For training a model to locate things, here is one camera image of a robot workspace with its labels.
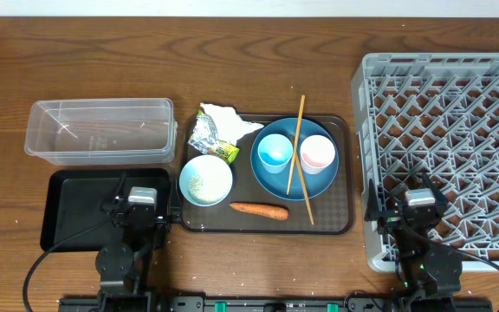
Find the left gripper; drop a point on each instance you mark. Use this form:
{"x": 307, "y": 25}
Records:
{"x": 178, "y": 210}

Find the upper wooden chopstick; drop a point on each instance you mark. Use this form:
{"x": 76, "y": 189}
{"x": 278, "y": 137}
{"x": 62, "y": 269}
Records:
{"x": 295, "y": 143}

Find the wooden chopstick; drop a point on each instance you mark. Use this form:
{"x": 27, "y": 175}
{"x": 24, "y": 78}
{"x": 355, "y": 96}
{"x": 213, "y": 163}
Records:
{"x": 302, "y": 181}
{"x": 295, "y": 143}

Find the light blue cup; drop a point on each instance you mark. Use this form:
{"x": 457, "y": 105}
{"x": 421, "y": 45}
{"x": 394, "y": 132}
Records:
{"x": 275, "y": 152}

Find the black plastic tray bin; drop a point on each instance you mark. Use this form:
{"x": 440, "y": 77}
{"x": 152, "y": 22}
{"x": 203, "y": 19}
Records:
{"x": 74, "y": 196}

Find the foil yellow snack wrapper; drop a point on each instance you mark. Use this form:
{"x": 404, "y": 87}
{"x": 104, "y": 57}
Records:
{"x": 205, "y": 139}

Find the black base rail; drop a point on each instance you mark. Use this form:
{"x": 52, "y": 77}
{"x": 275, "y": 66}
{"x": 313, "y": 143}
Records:
{"x": 200, "y": 304}

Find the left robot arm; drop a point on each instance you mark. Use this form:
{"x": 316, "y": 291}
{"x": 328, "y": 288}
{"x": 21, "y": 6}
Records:
{"x": 124, "y": 264}

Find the clear plastic bin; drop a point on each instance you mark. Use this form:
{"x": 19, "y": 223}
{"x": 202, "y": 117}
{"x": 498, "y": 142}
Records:
{"x": 94, "y": 132}

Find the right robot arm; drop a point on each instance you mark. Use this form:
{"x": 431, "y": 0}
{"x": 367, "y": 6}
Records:
{"x": 430, "y": 270}

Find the brown serving tray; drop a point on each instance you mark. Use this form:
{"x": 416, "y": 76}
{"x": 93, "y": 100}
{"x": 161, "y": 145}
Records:
{"x": 333, "y": 210}

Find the white napkin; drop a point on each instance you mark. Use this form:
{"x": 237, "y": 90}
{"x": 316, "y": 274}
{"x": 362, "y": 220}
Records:
{"x": 230, "y": 126}

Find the grey dishwasher rack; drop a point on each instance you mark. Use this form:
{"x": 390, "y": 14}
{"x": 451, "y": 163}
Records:
{"x": 439, "y": 114}

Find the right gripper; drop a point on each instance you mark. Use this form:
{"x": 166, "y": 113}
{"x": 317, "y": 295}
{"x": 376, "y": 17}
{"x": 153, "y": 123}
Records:
{"x": 440, "y": 199}

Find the orange carrot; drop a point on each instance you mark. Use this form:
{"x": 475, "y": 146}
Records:
{"x": 268, "y": 211}

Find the white pink cup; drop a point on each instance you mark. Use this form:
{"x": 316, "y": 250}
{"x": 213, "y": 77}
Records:
{"x": 317, "y": 152}

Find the dark blue plate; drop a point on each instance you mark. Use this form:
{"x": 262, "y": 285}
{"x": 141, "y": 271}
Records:
{"x": 276, "y": 184}

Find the light blue rice bowl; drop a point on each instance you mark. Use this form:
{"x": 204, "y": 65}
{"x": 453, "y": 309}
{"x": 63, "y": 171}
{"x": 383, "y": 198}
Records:
{"x": 205, "y": 180}

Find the lower wooden chopstick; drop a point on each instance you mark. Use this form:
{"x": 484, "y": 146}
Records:
{"x": 302, "y": 181}

